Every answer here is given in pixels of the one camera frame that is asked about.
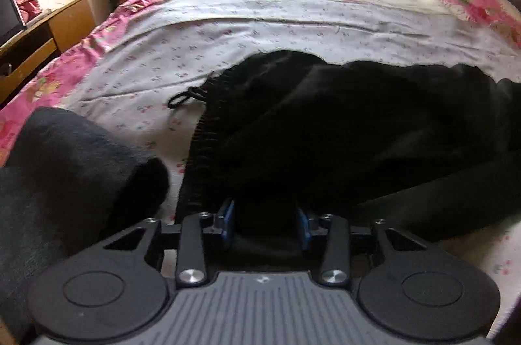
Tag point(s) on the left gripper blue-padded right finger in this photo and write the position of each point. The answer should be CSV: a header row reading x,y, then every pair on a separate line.
x,y
326,244

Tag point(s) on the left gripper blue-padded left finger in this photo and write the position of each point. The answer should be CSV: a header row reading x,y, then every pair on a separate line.
x,y
197,232

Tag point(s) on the black pants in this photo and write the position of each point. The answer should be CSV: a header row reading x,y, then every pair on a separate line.
x,y
433,149

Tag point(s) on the dark grey folded garment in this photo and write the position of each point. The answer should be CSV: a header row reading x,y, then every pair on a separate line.
x,y
67,184

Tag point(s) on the cherry print bed sheet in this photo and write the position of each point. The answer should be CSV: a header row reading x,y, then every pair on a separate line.
x,y
121,75

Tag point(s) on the wooden tv cabinet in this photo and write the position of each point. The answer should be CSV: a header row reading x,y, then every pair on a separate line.
x,y
50,36

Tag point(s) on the black tv monitor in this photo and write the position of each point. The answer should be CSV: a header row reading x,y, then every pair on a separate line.
x,y
11,20

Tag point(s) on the pink cloth behind monitor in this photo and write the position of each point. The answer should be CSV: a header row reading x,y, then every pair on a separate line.
x,y
29,9

